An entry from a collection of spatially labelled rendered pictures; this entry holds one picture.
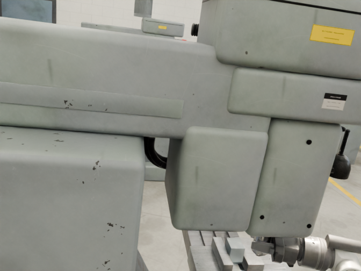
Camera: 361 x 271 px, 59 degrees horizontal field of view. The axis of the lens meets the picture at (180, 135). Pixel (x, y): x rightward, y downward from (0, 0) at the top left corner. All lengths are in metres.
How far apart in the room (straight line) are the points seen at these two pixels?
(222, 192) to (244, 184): 0.05
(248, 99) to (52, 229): 0.45
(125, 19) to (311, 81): 6.65
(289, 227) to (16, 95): 0.68
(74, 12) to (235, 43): 6.79
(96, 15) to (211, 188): 6.72
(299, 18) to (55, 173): 0.52
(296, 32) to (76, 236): 0.56
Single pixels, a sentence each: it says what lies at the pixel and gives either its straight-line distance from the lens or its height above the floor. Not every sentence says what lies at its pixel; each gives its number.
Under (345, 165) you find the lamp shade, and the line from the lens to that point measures 0.99.
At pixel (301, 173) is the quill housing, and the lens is 0.80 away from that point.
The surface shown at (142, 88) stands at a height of 1.66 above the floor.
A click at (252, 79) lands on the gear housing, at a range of 0.66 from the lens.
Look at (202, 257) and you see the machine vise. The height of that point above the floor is 1.03.
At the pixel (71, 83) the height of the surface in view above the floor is 1.66.
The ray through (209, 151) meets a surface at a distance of 0.68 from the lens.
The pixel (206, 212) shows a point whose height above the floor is 1.40.
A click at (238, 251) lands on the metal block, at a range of 1.19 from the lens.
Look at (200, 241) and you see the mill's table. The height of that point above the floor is 0.95.
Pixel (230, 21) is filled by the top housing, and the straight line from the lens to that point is 0.63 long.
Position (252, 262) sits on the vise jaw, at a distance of 1.19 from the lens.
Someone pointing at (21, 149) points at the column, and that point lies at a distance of 0.59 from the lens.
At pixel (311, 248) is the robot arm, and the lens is 0.98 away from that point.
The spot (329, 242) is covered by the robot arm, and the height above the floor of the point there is 1.29.
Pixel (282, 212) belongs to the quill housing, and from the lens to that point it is 0.83.
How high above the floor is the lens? 1.78
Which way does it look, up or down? 18 degrees down
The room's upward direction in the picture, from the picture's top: 8 degrees clockwise
